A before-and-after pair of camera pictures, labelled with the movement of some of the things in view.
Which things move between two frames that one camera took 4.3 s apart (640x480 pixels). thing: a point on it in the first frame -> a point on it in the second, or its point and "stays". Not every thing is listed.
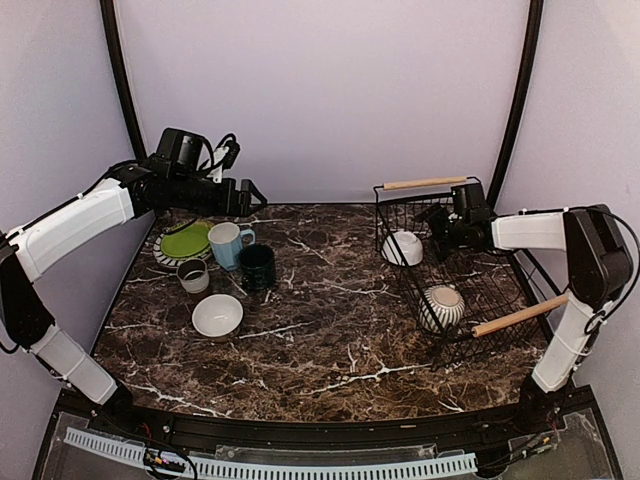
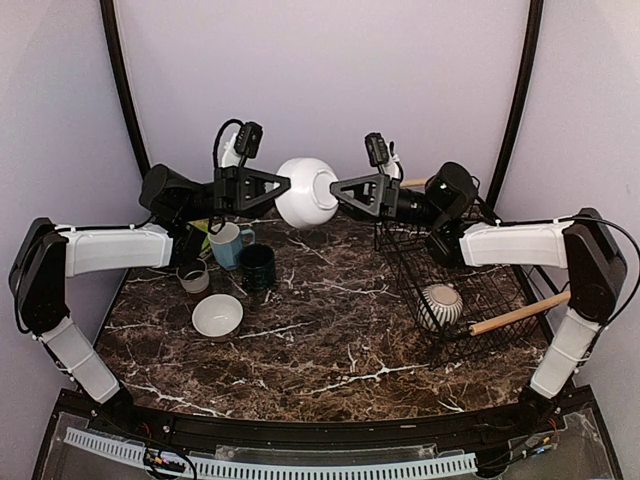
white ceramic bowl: (403, 247) -> (309, 201)
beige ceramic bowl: (216, 316) stays
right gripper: (433, 217) -> (385, 196)
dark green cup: (257, 266) stays
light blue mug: (227, 240) stays
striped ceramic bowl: (448, 305) stays
